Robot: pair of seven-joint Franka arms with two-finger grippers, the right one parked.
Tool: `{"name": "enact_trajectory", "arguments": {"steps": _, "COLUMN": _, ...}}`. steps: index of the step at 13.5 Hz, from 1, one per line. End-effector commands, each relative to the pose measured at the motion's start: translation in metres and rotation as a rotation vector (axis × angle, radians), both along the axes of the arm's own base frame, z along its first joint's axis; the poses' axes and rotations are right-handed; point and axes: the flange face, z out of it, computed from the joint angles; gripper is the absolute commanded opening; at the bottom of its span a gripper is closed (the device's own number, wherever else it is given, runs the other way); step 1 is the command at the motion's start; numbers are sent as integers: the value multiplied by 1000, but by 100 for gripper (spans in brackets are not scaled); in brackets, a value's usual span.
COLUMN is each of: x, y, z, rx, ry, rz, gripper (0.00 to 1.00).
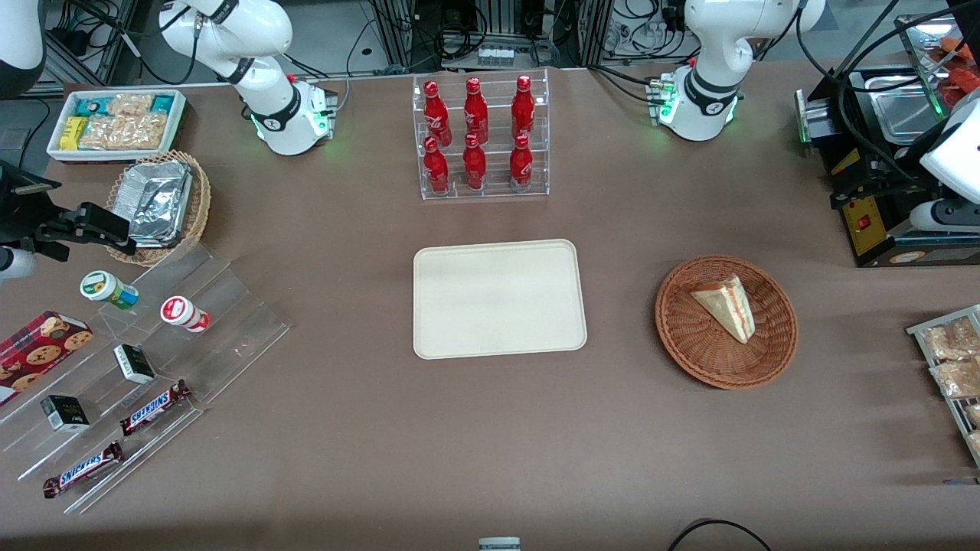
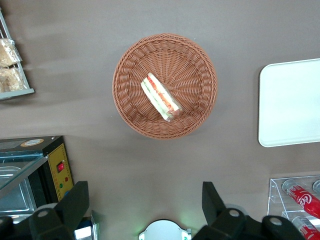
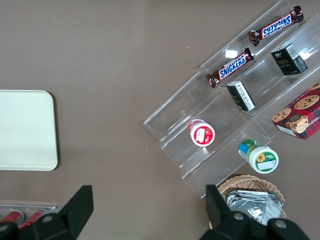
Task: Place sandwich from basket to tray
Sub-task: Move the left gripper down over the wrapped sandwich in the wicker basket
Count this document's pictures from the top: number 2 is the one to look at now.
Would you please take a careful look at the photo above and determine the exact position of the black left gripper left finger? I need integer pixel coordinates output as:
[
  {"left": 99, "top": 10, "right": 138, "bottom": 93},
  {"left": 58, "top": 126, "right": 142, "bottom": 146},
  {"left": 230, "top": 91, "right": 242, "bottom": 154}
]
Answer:
[{"left": 28, "top": 180, "right": 90, "bottom": 240}]

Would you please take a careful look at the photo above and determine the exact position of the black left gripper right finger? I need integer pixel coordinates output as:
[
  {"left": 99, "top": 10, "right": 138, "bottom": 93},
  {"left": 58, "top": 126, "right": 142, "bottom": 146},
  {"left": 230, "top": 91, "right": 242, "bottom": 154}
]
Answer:
[{"left": 192, "top": 181, "right": 306, "bottom": 240}]

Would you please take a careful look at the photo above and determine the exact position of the triangle sandwich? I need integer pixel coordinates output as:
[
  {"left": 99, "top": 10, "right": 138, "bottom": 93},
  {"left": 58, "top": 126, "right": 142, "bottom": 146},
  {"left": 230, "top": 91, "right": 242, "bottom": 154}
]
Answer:
[{"left": 140, "top": 72, "right": 183, "bottom": 123}]

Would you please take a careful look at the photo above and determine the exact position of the beige plastic serving tray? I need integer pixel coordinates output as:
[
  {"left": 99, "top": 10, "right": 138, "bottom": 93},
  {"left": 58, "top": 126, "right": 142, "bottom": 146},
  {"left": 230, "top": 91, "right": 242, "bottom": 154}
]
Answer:
[{"left": 258, "top": 58, "right": 320, "bottom": 148}]

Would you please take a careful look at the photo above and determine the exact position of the round brown wicker basket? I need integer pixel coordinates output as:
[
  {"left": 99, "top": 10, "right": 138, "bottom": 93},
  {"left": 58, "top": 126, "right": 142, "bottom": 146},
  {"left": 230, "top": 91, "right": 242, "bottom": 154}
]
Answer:
[{"left": 112, "top": 32, "right": 219, "bottom": 140}]

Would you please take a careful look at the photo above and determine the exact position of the tray of wrapped snacks right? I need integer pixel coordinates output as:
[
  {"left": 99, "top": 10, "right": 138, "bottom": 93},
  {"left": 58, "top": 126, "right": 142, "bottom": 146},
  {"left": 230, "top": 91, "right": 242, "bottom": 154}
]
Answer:
[{"left": 0, "top": 7, "right": 35, "bottom": 101}]

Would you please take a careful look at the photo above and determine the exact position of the small silver metal box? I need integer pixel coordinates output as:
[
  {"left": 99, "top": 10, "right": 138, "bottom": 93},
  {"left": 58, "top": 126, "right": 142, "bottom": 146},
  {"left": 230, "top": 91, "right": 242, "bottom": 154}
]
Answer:
[{"left": 73, "top": 209, "right": 101, "bottom": 240}]

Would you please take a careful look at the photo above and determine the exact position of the black glass food warmer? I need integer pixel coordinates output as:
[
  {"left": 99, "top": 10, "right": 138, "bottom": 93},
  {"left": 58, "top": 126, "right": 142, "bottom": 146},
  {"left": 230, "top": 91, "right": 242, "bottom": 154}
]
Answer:
[{"left": 0, "top": 135, "right": 75, "bottom": 226}]

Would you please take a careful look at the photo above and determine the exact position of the stainless steel warmer pan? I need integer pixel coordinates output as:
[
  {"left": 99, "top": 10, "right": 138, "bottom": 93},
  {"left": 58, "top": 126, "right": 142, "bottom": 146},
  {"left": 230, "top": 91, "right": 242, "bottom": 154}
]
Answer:
[{"left": 0, "top": 166, "right": 38, "bottom": 218}]

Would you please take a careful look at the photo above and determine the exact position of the clear acrylic bottle rack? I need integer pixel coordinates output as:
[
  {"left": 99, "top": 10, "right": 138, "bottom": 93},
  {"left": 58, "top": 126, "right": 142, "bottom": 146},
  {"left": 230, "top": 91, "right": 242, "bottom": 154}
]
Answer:
[{"left": 266, "top": 174, "right": 320, "bottom": 240}]

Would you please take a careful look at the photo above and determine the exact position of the clear bagged nut snack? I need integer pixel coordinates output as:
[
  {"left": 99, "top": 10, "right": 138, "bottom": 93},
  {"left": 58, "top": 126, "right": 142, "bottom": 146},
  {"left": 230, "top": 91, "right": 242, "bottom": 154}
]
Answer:
[
  {"left": 0, "top": 67, "right": 29, "bottom": 93},
  {"left": 0, "top": 37, "right": 23, "bottom": 69}
]

